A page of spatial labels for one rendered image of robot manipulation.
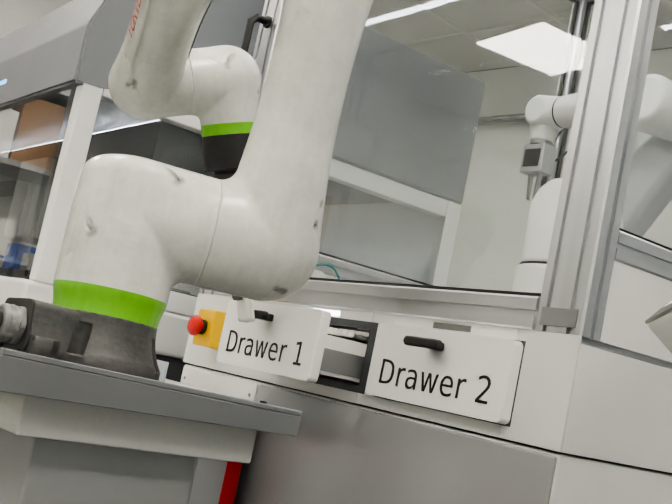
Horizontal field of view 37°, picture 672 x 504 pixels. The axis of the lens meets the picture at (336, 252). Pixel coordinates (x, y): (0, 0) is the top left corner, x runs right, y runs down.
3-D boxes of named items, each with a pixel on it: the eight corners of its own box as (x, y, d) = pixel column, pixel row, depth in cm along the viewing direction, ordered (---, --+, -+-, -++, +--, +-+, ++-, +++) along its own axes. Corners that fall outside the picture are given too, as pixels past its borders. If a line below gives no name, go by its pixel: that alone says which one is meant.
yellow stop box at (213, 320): (205, 346, 188) (213, 309, 189) (188, 343, 194) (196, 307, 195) (228, 351, 191) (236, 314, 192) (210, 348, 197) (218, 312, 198)
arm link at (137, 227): (192, 333, 110) (228, 169, 113) (48, 302, 106) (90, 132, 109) (174, 337, 122) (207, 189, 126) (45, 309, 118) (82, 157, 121)
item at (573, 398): (559, 452, 122) (580, 335, 123) (182, 361, 205) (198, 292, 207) (919, 519, 175) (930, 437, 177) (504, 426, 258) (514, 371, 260)
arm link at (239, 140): (221, 133, 150) (273, 131, 155) (186, 139, 160) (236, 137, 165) (225, 174, 150) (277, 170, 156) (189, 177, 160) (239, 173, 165)
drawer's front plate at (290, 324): (308, 381, 149) (323, 309, 150) (215, 360, 173) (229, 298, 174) (317, 383, 150) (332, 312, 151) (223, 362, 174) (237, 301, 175)
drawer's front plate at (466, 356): (499, 423, 128) (515, 339, 130) (364, 393, 152) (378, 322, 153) (509, 425, 129) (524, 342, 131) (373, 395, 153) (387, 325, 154)
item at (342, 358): (313, 372, 151) (321, 333, 152) (230, 355, 172) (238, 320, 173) (497, 411, 174) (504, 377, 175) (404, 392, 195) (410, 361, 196)
